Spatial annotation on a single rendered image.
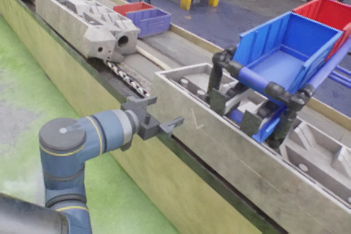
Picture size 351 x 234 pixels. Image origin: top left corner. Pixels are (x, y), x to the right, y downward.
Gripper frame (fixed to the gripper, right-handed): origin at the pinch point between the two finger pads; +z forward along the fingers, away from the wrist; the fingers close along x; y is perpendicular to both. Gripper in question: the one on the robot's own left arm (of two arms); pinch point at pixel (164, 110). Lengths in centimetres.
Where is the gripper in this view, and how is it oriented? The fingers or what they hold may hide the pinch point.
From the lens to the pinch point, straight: 76.7
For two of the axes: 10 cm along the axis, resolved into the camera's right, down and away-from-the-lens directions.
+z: 6.9, -2.3, 6.8
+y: 2.4, -8.2, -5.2
